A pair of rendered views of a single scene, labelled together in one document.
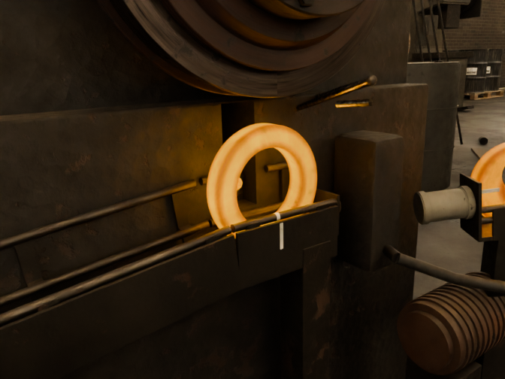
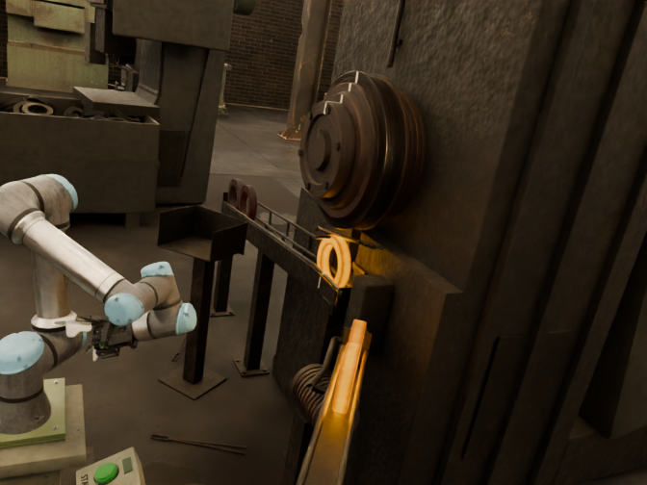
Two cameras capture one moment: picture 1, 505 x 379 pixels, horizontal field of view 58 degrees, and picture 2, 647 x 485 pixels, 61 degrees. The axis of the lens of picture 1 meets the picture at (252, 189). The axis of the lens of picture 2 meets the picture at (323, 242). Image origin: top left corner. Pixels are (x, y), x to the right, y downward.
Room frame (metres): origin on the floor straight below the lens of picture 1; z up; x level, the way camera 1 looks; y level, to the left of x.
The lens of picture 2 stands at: (0.80, -1.70, 1.40)
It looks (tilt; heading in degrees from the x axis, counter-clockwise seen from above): 19 degrees down; 96
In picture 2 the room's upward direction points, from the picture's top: 10 degrees clockwise
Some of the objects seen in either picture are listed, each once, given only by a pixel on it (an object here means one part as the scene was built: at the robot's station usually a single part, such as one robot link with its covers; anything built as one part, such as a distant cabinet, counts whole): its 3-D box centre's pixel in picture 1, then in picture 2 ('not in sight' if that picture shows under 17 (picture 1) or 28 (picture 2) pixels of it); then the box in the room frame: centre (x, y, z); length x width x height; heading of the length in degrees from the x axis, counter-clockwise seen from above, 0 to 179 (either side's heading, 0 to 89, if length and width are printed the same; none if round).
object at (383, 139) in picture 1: (364, 199); (367, 316); (0.80, -0.20, 0.68); 0.11 x 0.08 x 0.24; 35
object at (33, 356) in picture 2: not in sight; (20, 362); (-0.07, -0.55, 0.49); 0.13 x 0.12 x 0.14; 83
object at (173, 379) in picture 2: not in sight; (195, 301); (0.11, 0.24, 0.36); 0.26 x 0.20 x 0.72; 160
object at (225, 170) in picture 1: (264, 186); (333, 263); (0.65, -0.02, 0.75); 0.18 x 0.03 x 0.18; 125
